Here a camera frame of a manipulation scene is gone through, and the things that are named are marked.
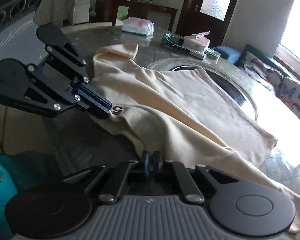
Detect cream t-shirt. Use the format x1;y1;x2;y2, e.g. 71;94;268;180
92;44;300;233

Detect teal sleeve forearm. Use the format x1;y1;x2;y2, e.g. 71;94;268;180
0;145;18;240

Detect white refrigerator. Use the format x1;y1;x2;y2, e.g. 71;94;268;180
68;0;90;25

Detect water dispenser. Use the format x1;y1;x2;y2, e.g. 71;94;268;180
52;0;63;27

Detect quilted grey star tablecloth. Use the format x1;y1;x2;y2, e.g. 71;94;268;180
41;24;300;203

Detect dark wooden counter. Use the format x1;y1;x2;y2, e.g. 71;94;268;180
110;0;178;31

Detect plastic bag with tissues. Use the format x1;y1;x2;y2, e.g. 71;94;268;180
122;17;154;36

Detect round glass induction cooker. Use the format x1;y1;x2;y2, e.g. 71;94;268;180
147;57;258;121

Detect teal black wristband device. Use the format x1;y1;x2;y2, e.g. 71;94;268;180
161;33;191;54

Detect flat white green box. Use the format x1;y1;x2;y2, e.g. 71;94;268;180
190;48;221;60

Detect butterfly print pillow left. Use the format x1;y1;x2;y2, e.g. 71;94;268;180
237;51;283;94

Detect butterfly print pillow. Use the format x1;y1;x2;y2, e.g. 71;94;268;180
237;51;283;94
277;77;300;120

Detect blue cushion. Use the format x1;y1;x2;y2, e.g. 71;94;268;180
212;46;242;65

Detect butterfly print pillow right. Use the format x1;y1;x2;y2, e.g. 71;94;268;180
277;77;300;120

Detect dark wooden door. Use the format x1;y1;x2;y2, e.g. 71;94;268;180
176;0;237;47

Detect white box with pink bag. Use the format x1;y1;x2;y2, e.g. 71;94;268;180
183;31;210;53

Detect dark teal sofa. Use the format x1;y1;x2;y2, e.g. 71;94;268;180
235;44;293;77

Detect window with frame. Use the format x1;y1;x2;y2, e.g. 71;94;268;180
273;0;300;71

